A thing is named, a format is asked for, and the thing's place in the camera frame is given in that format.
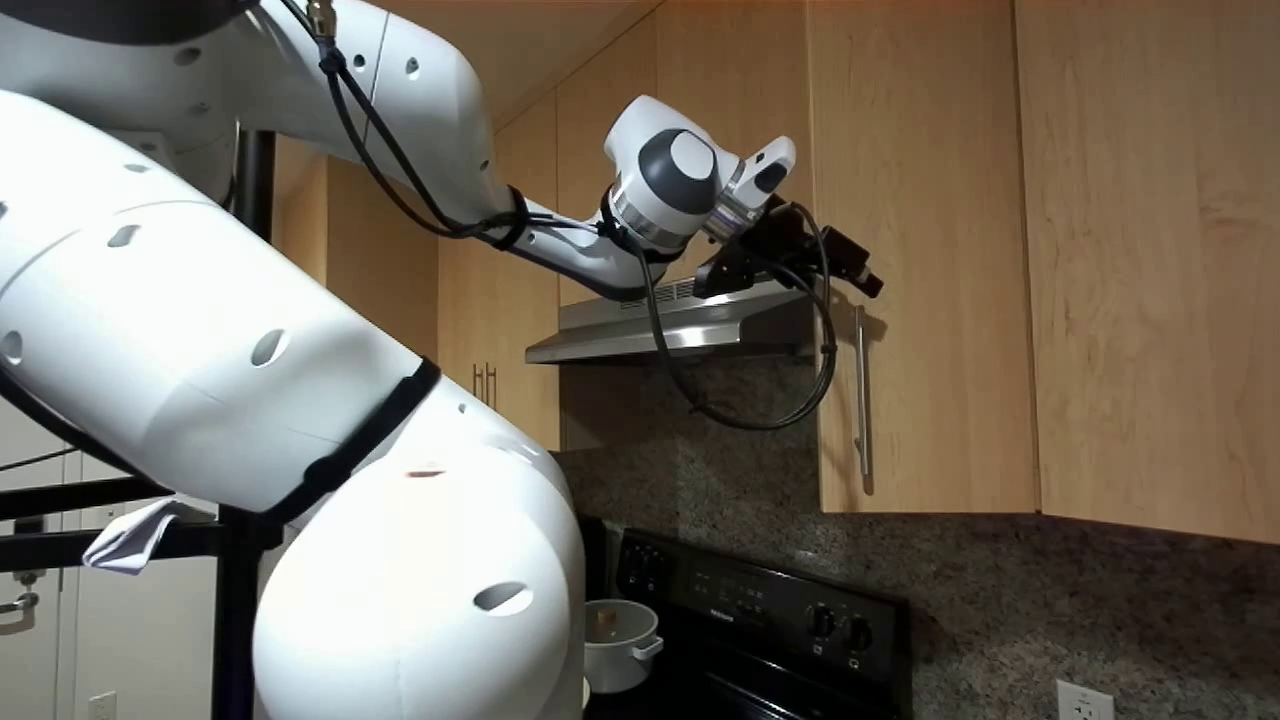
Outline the white pot on stove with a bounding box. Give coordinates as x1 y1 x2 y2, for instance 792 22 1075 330
582 599 664 698

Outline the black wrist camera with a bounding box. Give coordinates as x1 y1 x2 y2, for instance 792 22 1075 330
820 228 884 295

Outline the silver bar door handle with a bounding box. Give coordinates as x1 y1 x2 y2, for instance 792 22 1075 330
851 305 875 498

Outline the light wood cabinet door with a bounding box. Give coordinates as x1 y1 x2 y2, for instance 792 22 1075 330
803 0 1035 512

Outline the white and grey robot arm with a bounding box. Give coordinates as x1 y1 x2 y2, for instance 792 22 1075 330
0 0 794 720

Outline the stainless steel range hood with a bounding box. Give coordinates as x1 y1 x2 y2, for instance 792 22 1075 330
523 280 813 364

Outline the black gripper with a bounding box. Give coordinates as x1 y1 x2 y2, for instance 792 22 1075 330
693 203 820 295

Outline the white wall outlet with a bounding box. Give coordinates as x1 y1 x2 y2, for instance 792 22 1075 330
1054 681 1114 720

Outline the right light wood cabinet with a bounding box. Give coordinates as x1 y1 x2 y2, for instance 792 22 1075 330
1015 0 1280 545

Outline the black stove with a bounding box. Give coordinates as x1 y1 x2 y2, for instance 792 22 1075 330
582 530 913 720

